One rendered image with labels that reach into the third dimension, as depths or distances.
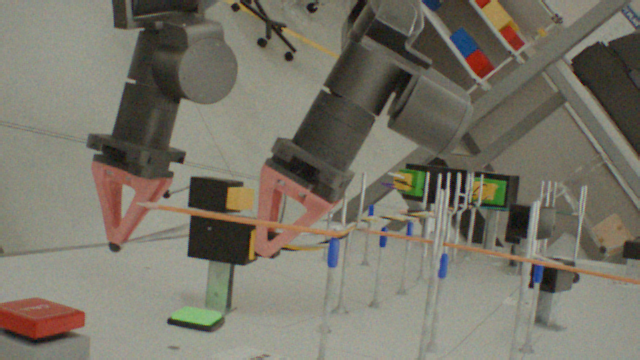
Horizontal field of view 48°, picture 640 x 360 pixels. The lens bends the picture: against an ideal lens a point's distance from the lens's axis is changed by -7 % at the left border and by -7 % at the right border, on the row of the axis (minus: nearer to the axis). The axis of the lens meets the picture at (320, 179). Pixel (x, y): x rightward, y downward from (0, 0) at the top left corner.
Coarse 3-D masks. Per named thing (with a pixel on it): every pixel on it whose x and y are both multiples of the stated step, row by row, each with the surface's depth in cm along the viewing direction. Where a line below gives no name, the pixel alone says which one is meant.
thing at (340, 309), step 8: (344, 192) 76; (360, 192) 75; (344, 200) 76; (360, 200) 76; (344, 208) 76; (360, 208) 76; (344, 216) 76; (360, 216) 76; (344, 224) 76; (352, 232) 76; (344, 248) 76; (344, 256) 76; (344, 264) 76; (344, 272) 76; (344, 280) 76; (344, 288) 76; (344, 296) 76; (336, 312) 76; (344, 312) 76
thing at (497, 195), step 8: (488, 184) 131; (496, 184) 131; (504, 184) 131; (472, 192) 133; (488, 192) 131; (496, 192) 131; (504, 192) 131; (472, 200) 133; (488, 200) 132; (496, 200) 131; (504, 200) 132
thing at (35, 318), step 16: (0, 304) 49; (16, 304) 50; (32, 304) 51; (48, 304) 51; (0, 320) 48; (16, 320) 47; (32, 320) 47; (48, 320) 48; (64, 320) 49; (80, 320) 51; (32, 336) 47; (48, 336) 49
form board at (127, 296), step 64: (64, 256) 87; (128, 256) 93; (320, 256) 113; (384, 256) 120; (128, 320) 63; (256, 320) 69; (320, 320) 72; (384, 320) 75; (448, 320) 78; (512, 320) 80; (576, 320) 83
